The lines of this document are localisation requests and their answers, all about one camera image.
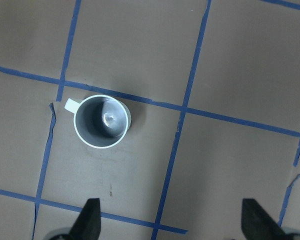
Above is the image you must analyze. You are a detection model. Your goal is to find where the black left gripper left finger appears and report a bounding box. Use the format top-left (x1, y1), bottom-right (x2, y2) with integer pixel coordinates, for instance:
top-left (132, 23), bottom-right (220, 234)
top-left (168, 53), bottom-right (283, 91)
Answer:
top-left (68, 198), bottom-right (101, 240)

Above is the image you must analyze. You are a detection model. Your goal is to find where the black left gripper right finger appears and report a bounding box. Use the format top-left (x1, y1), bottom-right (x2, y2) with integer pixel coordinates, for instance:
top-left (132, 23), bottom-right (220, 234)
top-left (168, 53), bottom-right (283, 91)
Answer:
top-left (241, 198), bottom-right (295, 240)

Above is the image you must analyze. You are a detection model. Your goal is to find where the white plastic cup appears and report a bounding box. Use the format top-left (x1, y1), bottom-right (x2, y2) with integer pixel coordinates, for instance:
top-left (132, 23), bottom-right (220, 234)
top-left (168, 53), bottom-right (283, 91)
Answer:
top-left (64, 94), bottom-right (132, 149)

